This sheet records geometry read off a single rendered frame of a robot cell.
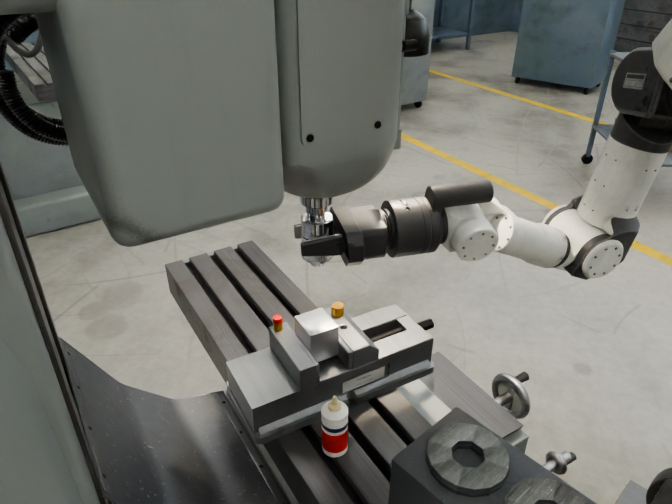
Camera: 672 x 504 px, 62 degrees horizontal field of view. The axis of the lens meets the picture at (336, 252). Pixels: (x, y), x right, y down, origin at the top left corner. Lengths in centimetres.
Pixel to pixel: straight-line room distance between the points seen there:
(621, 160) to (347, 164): 48
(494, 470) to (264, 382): 41
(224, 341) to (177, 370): 137
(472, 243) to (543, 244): 17
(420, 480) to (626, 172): 59
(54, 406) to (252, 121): 33
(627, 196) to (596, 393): 159
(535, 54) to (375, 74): 626
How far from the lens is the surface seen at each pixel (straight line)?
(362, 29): 64
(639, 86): 95
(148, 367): 253
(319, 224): 79
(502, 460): 67
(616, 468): 227
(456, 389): 132
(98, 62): 52
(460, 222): 84
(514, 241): 93
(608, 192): 101
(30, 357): 57
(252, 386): 92
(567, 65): 680
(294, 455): 91
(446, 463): 66
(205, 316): 119
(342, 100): 64
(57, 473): 65
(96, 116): 53
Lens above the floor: 162
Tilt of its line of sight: 31 degrees down
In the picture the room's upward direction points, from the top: straight up
